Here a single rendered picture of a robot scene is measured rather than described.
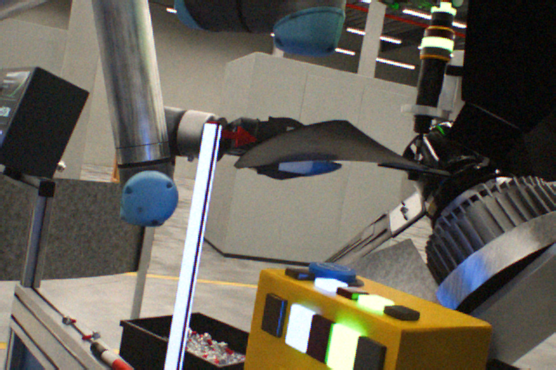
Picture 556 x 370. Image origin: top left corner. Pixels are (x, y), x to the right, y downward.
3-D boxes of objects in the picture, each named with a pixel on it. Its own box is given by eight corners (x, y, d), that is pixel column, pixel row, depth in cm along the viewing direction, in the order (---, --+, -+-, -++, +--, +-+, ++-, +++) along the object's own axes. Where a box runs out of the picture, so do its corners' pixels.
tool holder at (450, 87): (463, 124, 95) (475, 59, 95) (461, 119, 89) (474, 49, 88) (403, 116, 98) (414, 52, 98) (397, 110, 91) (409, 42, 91)
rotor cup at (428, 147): (531, 192, 99) (486, 134, 107) (499, 160, 88) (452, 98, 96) (454, 245, 104) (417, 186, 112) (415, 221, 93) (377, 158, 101)
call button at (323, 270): (364, 291, 53) (367, 271, 53) (327, 291, 50) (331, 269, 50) (332, 279, 56) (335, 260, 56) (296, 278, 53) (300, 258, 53)
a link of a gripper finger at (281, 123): (316, 122, 96) (261, 116, 98) (314, 120, 94) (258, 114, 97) (312, 153, 95) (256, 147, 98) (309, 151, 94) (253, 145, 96)
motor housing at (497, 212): (520, 334, 101) (477, 267, 108) (641, 244, 88) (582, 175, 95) (425, 340, 87) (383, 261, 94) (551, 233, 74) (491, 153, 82)
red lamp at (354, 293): (369, 300, 46) (370, 293, 46) (351, 300, 45) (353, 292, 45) (352, 294, 48) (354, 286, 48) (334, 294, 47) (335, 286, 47)
